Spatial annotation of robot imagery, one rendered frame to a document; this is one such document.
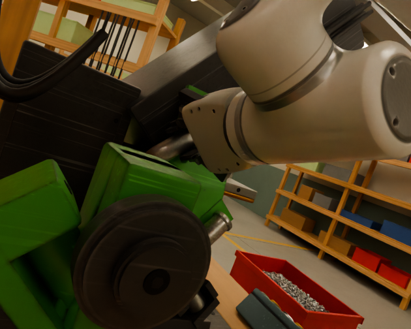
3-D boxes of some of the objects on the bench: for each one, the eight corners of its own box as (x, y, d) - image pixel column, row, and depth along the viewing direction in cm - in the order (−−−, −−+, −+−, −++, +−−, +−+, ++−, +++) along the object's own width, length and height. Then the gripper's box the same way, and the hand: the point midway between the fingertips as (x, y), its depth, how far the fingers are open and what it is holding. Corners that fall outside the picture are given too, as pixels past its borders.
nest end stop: (178, 313, 52) (200, 290, 55) (197, 328, 47) (220, 302, 50) (174, 308, 52) (196, 285, 55) (193, 323, 47) (216, 297, 50)
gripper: (199, 64, 32) (134, 101, 47) (265, 209, 36) (184, 199, 51) (251, 41, 35) (175, 82, 51) (305, 175, 39) (219, 175, 55)
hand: (186, 140), depth 49 cm, fingers open, 4 cm apart
